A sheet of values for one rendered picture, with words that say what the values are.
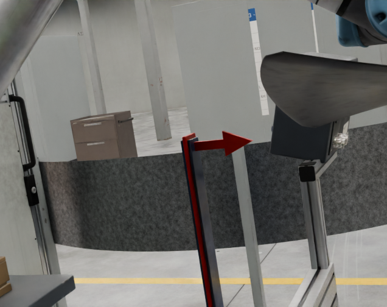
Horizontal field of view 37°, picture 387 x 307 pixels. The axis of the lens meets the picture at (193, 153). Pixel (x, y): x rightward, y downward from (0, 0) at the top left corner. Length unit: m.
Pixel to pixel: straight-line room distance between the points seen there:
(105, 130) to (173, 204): 4.90
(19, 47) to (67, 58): 10.11
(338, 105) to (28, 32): 0.44
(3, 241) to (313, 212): 1.63
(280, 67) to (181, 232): 2.00
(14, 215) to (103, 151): 4.78
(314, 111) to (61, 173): 2.20
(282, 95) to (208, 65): 6.42
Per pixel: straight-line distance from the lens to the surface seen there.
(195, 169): 0.56
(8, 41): 0.81
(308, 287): 1.05
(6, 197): 2.51
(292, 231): 2.32
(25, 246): 2.59
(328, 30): 6.54
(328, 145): 1.12
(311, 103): 0.52
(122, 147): 7.20
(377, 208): 2.40
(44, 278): 0.86
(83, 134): 7.36
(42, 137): 10.11
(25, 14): 0.80
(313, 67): 0.39
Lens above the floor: 1.25
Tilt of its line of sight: 8 degrees down
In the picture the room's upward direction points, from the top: 9 degrees counter-clockwise
